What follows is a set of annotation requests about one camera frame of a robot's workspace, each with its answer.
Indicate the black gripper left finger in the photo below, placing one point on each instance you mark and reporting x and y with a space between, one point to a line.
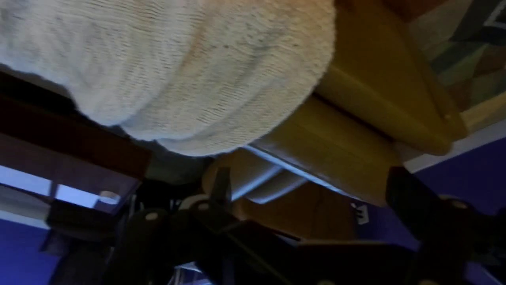
159 248

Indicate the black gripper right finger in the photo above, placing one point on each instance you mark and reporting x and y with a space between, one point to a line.
448 243

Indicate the tan leather sofa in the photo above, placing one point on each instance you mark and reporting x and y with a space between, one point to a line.
358 105

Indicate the dark red patterned rug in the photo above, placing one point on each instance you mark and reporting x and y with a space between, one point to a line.
475 64

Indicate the dark brown wooden frame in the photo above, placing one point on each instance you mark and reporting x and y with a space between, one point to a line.
64 143

